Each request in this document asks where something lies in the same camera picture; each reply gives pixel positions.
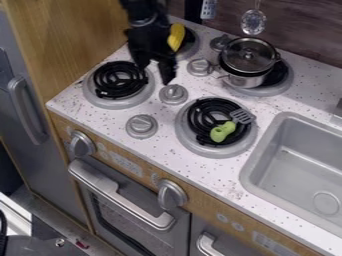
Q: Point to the yellow toy banana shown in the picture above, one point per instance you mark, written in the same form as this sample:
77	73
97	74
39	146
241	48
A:
176	36

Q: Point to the silver hanging spatula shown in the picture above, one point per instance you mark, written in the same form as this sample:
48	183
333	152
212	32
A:
208	8

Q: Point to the silver pot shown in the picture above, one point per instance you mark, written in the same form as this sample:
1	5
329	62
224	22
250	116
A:
247	60

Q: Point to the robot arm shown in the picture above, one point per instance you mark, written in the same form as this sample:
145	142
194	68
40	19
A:
141	10

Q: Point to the toy sink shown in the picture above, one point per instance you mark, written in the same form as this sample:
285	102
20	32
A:
298	173

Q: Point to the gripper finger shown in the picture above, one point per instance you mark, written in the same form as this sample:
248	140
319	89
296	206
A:
166	72
140	60

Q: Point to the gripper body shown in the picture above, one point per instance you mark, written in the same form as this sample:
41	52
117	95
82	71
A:
149	40

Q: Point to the grey toy fridge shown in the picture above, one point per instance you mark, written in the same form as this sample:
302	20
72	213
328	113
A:
26	133

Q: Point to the toy stove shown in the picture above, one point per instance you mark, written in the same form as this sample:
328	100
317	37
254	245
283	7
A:
209	130

